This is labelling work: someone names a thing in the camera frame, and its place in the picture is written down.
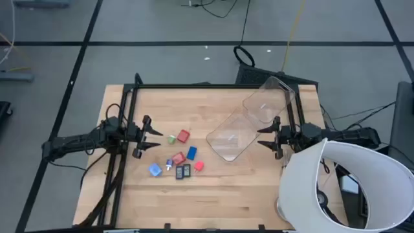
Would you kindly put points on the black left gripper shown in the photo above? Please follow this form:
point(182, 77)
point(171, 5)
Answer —
point(137, 137)

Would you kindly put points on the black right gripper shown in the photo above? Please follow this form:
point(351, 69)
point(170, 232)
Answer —
point(283, 136)

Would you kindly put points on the green wall charger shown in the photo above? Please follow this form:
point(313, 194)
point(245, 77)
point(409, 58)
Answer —
point(171, 139)

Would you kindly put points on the light blue card box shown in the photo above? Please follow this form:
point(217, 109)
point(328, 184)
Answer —
point(155, 169)

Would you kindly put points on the pink wall charger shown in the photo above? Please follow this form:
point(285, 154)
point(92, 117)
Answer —
point(199, 166)

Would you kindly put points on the clear plastic bin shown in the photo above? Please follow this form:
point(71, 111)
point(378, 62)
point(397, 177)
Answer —
point(268, 97)
point(226, 139)

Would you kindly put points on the black framed digital display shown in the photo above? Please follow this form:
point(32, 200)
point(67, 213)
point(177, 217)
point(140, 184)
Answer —
point(186, 170)

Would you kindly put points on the white lamp shade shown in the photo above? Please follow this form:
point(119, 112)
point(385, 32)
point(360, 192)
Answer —
point(300, 181)

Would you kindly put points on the black mesh computer case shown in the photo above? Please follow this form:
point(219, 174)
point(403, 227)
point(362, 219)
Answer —
point(255, 76)

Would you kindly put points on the black table edge clip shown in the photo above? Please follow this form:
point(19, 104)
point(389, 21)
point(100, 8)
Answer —
point(261, 227)
point(167, 226)

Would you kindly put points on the dark grey cabinet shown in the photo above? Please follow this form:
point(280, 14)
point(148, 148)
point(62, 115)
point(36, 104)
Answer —
point(402, 123)

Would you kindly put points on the grey floor bar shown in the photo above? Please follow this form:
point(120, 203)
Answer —
point(42, 3)
point(16, 77)

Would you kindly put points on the black table frame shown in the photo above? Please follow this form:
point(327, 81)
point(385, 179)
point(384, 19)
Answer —
point(210, 86)

